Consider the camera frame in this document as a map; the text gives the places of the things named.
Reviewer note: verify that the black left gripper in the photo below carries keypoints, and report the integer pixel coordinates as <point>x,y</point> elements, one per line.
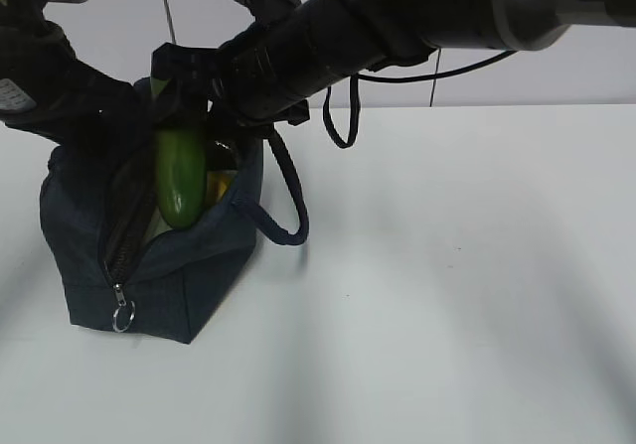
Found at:
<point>47,91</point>

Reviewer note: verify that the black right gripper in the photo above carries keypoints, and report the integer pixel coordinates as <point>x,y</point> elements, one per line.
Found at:
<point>248,77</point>

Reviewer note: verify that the green cucumber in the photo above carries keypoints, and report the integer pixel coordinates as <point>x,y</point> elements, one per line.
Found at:
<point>180,168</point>

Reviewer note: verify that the dark navy lunch bag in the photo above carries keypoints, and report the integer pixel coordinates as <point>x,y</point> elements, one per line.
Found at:
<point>95,210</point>

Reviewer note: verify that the green lid food container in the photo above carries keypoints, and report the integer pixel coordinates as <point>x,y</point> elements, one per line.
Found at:
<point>156,227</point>

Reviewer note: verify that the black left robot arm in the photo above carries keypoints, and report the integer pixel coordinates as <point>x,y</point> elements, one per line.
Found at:
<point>7,17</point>

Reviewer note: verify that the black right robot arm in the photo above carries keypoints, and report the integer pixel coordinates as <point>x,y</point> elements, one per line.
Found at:
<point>350,36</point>

